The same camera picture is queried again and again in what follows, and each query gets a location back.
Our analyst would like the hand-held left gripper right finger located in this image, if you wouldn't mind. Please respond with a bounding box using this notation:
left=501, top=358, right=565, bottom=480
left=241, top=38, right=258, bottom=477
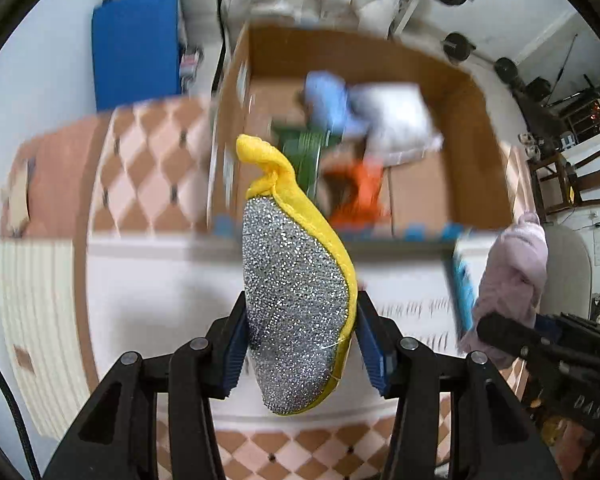
left=355, top=291, right=562, bottom=480

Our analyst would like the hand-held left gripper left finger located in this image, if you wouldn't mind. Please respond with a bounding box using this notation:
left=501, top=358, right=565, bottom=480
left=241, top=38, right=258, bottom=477
left=45, top=291, right=252, bottom=480

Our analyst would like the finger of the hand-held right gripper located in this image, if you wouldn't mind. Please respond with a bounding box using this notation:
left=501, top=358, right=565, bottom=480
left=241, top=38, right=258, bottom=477
left=476, top=312, right=556, bottom=362
left=536, top=313, right=565, bottom=345

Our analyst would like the lilac fleece cloth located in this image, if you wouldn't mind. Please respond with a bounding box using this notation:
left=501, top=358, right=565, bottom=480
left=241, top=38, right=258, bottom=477
left=456, top=212, right=549, bottom=369

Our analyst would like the yellow silver scrub sponge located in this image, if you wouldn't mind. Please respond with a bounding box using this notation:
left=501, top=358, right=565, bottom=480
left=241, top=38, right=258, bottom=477
left=236, top=134, right=359, bottom=416

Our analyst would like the brown cardboard box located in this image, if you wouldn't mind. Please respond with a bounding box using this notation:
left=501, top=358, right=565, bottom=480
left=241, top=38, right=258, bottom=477
left=207, top=22, right=514, bottom=241

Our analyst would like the orange soft toy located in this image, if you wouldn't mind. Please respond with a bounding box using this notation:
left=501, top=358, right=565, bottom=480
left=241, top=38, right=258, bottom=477
left=324, top=160, right=392, bottom=229

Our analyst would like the white printed board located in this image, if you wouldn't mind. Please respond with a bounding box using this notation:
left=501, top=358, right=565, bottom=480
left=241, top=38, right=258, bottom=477
left=85, top=230, right=482, bottom=419

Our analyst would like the brown wooden chair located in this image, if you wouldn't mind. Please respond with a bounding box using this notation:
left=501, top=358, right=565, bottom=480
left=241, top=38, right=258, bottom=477
left=527, top=147, right=600, bottom=217

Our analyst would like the green striped cloth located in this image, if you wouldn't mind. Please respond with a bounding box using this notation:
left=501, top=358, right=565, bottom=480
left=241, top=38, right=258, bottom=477
left=274, top=126, right=342, bottom=197

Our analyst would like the light blue cloth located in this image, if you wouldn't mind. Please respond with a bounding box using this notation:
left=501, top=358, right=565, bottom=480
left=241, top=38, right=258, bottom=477
left=302, top=70, right=367, bottom=137

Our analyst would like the blue folded mat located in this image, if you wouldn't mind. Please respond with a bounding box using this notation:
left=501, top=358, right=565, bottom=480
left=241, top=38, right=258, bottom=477
left=91, top=0, right=187, bottom=112

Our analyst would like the black cable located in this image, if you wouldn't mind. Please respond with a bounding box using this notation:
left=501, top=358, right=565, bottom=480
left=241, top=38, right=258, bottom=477
left=0, top=339, right=37, bottom=480

